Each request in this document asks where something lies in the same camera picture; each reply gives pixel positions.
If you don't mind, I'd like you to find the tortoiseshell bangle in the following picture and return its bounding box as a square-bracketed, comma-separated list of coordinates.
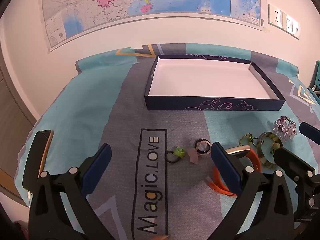
[257, 132, 284, 169]

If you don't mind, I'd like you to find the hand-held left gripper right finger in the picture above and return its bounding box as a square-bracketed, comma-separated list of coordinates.
[211, 142, 297, 240]

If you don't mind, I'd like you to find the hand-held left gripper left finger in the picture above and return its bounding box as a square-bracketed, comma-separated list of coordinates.
[28, 144, 113, 240]

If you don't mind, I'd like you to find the white wall socket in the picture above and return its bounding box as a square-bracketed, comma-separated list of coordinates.
[282, 12, 294, 33]
[268, 4, 283, 28]
[292, 20, 301, 39]

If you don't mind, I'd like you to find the dark blue shallow box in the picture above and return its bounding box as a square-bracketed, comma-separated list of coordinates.
[144, 54, 286, 111]

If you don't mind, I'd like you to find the teal chair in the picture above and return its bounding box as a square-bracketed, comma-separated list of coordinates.
[308, 60, 320, 101]

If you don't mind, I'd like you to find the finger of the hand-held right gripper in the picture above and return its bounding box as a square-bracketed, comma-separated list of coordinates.
[299, 122, 320, 145]
[273, 147, 317, 188]

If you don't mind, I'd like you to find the black hair tie green charm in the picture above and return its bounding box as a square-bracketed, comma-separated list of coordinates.
[166, 147, 186, 164]

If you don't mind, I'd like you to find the wooden cabinet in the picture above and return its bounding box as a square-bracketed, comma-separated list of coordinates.
[0, 52, 38, 200]

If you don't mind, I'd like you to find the orange smartwatch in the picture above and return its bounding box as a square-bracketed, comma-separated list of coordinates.
[209, 145, 262, 197]

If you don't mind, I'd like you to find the black smartphone gold edge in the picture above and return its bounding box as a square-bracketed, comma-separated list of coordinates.
[22, 129, 54, 193]

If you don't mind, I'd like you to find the teal grey printed blanket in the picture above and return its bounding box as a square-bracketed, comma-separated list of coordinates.
[15, 43, 320, 240]

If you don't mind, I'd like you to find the pink charm strap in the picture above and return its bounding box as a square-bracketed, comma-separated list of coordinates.
[188, 147, 201, 165]

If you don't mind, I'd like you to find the black ring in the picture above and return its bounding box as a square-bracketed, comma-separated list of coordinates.
[194, 139, 212, 157]

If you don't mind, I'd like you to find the clear crystal bead bracelet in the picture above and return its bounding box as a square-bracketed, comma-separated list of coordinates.
[274, 117, 298, 140]

